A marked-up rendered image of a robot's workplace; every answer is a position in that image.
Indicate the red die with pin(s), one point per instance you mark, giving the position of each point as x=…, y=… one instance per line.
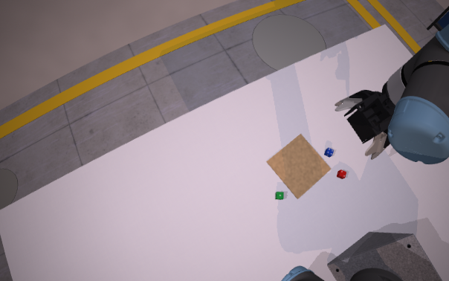
x=341, y=174

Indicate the green die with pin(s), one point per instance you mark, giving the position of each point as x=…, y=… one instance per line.
x=279, y=195

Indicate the blue die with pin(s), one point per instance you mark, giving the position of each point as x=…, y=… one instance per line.
x=329, y=152

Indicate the tan square mat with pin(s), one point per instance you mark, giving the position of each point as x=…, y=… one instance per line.
x=298, y=165

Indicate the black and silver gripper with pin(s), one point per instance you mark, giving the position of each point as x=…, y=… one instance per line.
x=372, y=118

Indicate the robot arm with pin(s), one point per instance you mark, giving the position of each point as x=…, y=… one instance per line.
x=419, y=128

